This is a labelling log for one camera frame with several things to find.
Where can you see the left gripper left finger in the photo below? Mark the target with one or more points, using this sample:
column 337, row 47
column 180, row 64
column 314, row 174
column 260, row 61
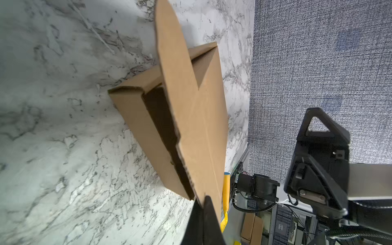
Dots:
column 195, row 227

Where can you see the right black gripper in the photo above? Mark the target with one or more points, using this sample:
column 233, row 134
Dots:
column 319, row 171

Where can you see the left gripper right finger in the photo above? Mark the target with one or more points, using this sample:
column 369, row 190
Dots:
column 212, row 234

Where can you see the yellow plastic toy shovel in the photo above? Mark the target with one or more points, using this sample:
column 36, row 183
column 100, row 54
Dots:
column 226, row 200

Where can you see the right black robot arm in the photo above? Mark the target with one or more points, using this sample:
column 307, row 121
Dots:
column 354, row 200

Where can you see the brown cardboard box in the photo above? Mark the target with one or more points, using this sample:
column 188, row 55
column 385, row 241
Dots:
column 252, row 230
column 177, row 112

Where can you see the brown cardboard box on shelf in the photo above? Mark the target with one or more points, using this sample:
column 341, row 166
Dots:
column 252, row 230

